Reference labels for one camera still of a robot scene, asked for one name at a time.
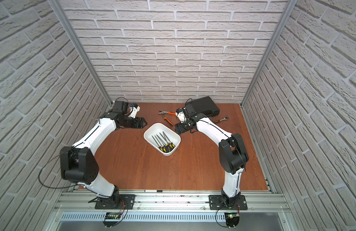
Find black plastic tool case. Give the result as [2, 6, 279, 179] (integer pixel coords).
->
[187, 96, 220, 117]

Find red handled ratchet wrench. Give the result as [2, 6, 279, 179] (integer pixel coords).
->
[213, 115, 229, 124]

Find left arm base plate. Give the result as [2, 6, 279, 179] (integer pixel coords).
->
[95, 194, 136, 210]

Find small circuit board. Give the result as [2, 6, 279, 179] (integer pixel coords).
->
[224, 213, 240, 228]
[103, 212, 124, 228]

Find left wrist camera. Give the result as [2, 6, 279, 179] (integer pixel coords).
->
[129, 104, 140, 118]

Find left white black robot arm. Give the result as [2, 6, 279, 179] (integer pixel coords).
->
[60, 101, 147, 199]

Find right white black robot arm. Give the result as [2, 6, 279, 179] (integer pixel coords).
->
[175, 101, 249, 204]

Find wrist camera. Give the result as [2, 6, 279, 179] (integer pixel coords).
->
[129, 104, 140, 118]
[176, 108, 186, 123]

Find aluminium front rail frame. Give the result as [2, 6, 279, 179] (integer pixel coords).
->
[44, 190, 296, 231]

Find orange handled pliers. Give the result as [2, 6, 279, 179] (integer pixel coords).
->
[158, 110, 177, 127]

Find white plastic storage box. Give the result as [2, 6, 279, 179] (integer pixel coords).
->
[144, 123, 181, 157]

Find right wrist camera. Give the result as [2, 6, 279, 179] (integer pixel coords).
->
[176, 108, 186, 123]

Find right small circuit board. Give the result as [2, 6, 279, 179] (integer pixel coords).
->
[224, 213, 240, 228]

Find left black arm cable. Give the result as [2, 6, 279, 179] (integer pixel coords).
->
[38, 147, 80, 190]

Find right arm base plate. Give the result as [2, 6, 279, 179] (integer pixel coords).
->
[208, 194, 248, 211]

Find left small circuit board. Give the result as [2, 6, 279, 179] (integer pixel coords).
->
[103, 212, 124, 228]

